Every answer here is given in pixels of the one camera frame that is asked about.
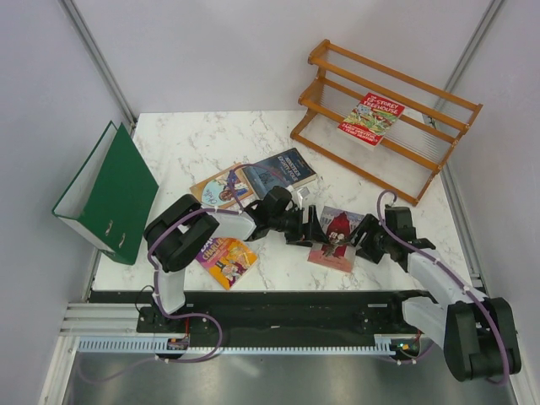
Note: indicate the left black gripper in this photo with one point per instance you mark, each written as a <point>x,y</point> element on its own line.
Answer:
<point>315,231</point>

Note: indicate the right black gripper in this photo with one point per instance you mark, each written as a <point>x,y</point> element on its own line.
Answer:
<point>368,224</point>

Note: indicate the pink red Shakespeare Story book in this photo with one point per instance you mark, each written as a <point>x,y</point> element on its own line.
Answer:
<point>337,225</point>

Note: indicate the purple orange Roald Dahl book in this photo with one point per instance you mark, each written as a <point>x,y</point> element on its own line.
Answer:
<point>226,260</point>

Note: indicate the red Treehouse book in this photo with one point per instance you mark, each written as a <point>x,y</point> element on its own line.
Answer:
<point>369,121</point>

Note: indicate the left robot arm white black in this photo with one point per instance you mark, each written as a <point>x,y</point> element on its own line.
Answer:
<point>176,237</point>

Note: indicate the dark blue Nineteen Eighty-Four book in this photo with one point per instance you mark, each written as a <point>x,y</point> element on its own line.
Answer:
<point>287,168</point>

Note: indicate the tan illustrated book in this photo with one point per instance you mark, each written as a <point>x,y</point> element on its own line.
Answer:
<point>224,189</point>

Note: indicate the orange wooden shelf rack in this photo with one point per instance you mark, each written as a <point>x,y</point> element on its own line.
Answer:
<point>414,150</point>

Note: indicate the green lever arch file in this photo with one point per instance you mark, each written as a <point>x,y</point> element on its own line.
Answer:
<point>109,199</point>

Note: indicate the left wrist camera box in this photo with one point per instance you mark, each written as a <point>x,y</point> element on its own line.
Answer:
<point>302,197</point>

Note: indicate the white slotted cable duct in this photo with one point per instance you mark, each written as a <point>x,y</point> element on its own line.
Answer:
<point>165,345</point>

